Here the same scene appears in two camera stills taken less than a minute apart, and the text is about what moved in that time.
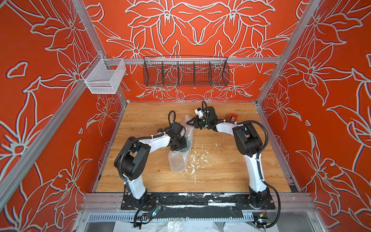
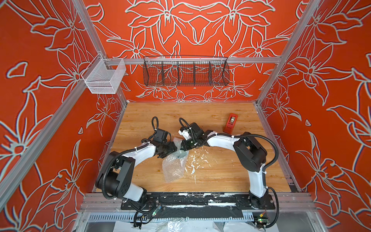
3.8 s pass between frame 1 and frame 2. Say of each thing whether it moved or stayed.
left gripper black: moved
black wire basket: stayed
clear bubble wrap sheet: moved
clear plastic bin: stayed
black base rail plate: stayed
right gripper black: moved
